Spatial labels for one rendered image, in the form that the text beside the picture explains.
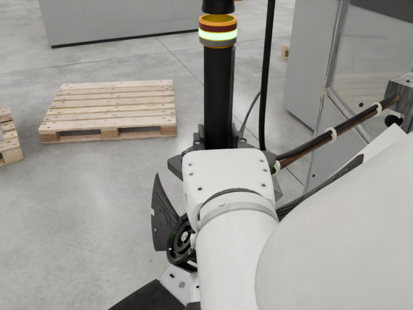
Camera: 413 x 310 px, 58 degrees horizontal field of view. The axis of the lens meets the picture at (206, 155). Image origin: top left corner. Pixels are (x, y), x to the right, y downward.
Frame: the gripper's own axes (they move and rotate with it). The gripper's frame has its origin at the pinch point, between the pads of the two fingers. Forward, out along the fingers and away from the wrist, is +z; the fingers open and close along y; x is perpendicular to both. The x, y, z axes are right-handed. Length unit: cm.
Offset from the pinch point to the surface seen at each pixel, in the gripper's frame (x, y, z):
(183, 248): -28.5, -5.4, 6.2
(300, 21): -60, 105, 281
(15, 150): -140, -138, 220
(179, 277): -38.4, -6.6, 7.2
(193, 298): -32.0, -4.0, -2.2
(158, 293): -41.5, -11.0, 6.1
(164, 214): -39.7, -9.8, 27.8
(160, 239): -51, -12, 30
